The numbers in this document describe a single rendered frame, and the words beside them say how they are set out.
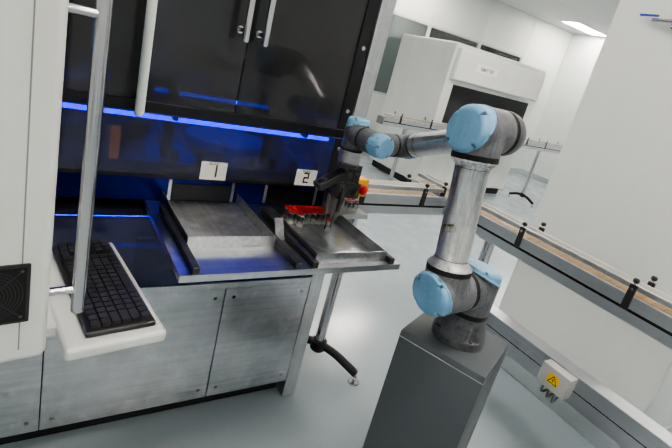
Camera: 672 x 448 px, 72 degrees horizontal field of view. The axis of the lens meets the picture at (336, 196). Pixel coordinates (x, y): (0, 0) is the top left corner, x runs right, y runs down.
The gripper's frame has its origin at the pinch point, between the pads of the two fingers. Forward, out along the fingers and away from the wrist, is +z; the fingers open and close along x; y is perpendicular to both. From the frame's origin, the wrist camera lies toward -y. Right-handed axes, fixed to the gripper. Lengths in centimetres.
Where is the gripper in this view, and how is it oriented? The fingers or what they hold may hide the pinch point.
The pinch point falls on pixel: (328, 217)
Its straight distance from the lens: 158.0
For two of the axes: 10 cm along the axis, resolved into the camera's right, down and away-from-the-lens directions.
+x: -5.0, -3.7, 7.8
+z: -2.4, 9.3, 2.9
